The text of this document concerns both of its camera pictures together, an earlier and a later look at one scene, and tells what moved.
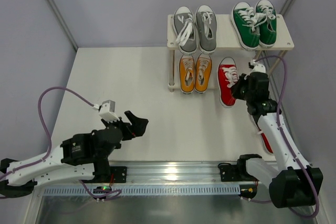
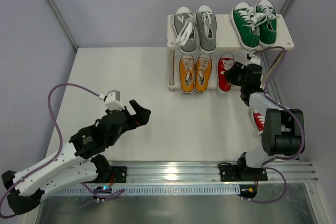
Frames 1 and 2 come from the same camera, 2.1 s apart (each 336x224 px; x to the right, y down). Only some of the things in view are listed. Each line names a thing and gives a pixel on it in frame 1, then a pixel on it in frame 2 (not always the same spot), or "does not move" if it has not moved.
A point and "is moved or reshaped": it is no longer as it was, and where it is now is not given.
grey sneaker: [186, 29] does not move
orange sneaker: [202, 72] does not move
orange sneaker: [187, 73] does not move
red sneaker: [227, 74] is moved or reshaped
